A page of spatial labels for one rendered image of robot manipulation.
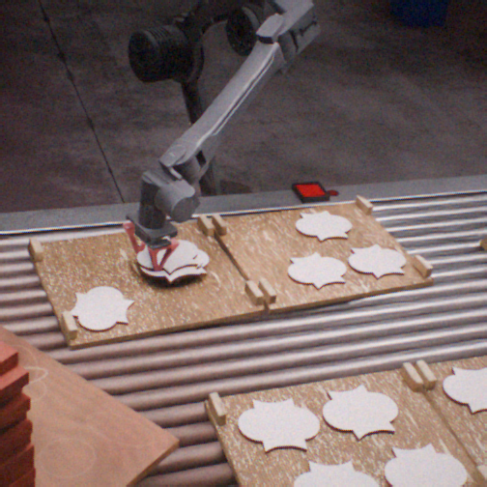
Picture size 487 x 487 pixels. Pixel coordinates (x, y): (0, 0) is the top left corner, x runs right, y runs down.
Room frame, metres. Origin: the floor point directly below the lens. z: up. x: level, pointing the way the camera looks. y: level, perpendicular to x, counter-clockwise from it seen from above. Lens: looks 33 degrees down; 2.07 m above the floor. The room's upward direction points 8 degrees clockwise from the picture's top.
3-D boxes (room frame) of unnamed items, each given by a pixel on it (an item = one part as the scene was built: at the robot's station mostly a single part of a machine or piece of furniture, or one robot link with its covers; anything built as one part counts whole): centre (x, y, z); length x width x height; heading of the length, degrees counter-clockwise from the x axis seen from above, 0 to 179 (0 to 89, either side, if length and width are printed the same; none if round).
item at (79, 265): (1.56, 0.21, 0.93); 0.41 x 0.35 x 0.02; 119
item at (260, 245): (1.76, -0.17, 0.93); 0.41 x 0.35 x 0.02; 118
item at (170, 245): (1.55, 0.18, 1.02); 0.07 x 0.07 x 0.09; 43
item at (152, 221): (1.56, 0.20, 1.09); 0.10 x 0.07 x 0.07; 43
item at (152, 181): (1.56, 0.19, 1.15); 0.07 x 0.06 x 0.07; 44
